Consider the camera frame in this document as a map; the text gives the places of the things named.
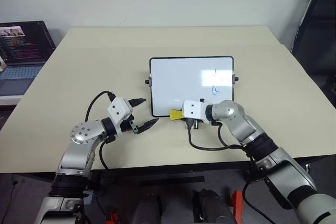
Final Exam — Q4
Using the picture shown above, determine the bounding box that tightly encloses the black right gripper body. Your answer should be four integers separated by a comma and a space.
183, 118, 204, 131

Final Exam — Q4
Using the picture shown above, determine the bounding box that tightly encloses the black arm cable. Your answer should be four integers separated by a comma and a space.
186, 122, 250, 152
85, 90, 118, 171

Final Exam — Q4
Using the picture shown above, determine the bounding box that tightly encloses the yellow eraser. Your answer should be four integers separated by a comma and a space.
169, 108, 184, 123

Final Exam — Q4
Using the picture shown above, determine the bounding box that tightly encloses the white side desk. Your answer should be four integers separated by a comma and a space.
0, 93, 27, 107

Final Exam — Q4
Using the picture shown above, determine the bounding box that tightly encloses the black framed whiteboard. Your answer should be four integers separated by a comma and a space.
145, 56, 239, 118

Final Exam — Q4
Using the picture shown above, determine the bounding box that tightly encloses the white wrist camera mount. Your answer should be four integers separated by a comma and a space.
182, 99, 208, 124
107, 97, 132, 137

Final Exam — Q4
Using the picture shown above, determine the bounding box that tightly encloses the orange plastic part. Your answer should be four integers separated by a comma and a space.
230, 190, 244, 224
105, 211, 118, 224

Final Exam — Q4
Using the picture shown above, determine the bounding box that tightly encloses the black table frame bar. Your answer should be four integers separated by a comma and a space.
90, 161, 259, 184

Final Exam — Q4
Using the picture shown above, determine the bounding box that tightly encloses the dark rounded shape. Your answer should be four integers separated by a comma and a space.
192, 189, 233, 224

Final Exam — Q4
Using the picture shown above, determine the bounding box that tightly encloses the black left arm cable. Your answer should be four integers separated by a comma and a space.
85, 90, 118, 171

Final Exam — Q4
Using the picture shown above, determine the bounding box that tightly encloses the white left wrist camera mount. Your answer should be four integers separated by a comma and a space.
107, 97, 132, 137

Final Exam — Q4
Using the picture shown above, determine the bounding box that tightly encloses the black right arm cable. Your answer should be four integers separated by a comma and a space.
186, 122, 250, 152

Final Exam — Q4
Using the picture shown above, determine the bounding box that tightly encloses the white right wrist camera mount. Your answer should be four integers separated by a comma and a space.
182, 99, 208, 124

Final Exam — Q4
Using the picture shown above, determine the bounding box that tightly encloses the open laptop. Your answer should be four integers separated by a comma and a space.
0, 20, 57, 97

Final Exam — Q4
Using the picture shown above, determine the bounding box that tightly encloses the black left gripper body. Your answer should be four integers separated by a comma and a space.
121, 100, 139, 134

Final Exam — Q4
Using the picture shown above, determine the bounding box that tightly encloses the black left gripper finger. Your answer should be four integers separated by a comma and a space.
128, 98, 147, 109
136, 118, 160, 134

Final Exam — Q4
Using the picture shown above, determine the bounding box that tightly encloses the black chair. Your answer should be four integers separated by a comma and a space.
289, 0, 336, 110

